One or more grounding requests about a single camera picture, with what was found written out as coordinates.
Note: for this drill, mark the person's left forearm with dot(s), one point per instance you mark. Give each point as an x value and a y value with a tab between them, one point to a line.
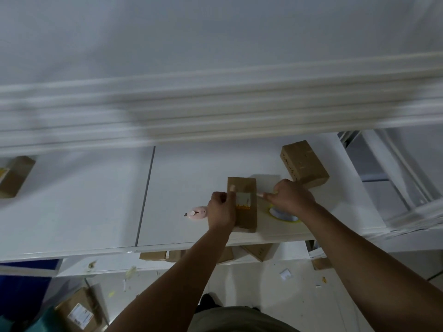
166	293

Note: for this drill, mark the small pink cutter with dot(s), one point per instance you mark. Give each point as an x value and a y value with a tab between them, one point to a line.
198	214

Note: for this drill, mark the blue plastic crate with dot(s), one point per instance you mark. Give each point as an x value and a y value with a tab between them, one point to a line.
24	293

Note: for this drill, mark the cardboard box with white label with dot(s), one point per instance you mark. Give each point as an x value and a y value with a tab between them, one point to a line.
247	217

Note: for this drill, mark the person's left hand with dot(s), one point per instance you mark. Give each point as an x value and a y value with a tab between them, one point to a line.
221	210

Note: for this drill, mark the plain brown cardboard box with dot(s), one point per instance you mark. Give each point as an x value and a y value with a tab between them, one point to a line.
304	162

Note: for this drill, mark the white paper scrap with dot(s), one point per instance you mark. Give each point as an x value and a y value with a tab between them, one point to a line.
286	274

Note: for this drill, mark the person's dark trousers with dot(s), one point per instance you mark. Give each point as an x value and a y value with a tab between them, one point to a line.
204	305

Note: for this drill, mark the white metal shelving rack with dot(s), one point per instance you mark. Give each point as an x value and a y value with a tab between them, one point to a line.
86	203

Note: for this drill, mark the floor cardboard parcel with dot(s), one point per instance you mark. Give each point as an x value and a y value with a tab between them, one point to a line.
69	307

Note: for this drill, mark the person's right forearm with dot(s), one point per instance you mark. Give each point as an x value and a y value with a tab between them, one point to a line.
373	269

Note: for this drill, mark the labelled box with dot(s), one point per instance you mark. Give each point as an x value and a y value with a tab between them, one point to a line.
15	176

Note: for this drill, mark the person's right hand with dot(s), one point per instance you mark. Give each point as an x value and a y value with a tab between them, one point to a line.
294	198

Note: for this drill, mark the person's olive shirt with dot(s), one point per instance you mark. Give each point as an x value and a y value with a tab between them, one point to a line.
238	321

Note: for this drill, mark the yellow tape roll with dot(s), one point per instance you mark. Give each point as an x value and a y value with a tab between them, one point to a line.
277	215

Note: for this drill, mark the person's black left shoe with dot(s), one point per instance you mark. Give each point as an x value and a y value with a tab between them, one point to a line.
207	300

